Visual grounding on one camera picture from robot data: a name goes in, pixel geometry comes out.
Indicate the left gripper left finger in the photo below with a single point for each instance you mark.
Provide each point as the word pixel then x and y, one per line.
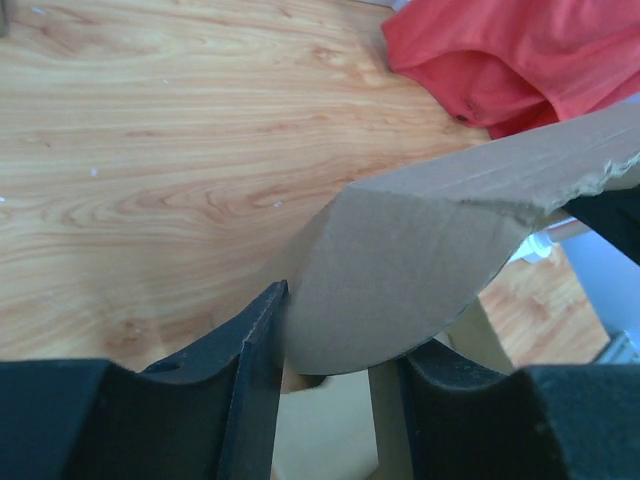
pixel 208 411

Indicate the red cloth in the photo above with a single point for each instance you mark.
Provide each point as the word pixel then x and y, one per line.
pixel 512 66

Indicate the white clothes rack stand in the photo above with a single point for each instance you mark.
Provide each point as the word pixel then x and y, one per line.
pixel 539 245

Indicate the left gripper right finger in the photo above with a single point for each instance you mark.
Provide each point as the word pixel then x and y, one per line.
pixel 466 421

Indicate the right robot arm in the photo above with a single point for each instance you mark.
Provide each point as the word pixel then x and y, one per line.
pixel 614 215

